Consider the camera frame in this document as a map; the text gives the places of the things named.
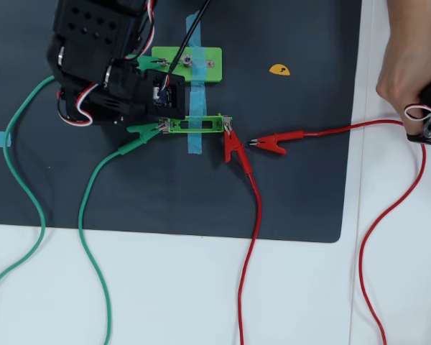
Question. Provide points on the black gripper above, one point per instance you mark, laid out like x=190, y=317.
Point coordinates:
x=109, y=109

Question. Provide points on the red alligator clip lead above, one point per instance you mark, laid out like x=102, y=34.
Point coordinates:
x=273, y=140
x=238, y=145

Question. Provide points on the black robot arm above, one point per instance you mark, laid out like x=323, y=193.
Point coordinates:
x=90, y=28

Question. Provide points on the green alligator clip lead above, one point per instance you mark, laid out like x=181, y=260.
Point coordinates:
x=145, y=64
x=143, y=131

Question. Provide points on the green battery holder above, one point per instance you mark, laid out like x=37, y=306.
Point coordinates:
x=215, y=124

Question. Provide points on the green bulb holder board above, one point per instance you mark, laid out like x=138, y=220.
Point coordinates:
x=215, y=75

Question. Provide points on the bare human hand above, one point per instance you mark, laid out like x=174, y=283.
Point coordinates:
x=409, y=54

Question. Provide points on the small clear light bulb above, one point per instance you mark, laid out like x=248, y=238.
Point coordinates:
x=187, y=60

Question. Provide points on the long blue tape strip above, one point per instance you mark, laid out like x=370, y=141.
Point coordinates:
x=198, y=72

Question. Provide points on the dark grey work mat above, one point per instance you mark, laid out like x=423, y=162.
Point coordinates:
x=165, y=197

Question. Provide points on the yellow half-round sticker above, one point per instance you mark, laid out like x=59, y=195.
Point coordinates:
x=279, y=70

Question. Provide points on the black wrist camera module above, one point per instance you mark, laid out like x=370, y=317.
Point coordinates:
x=176, y=108

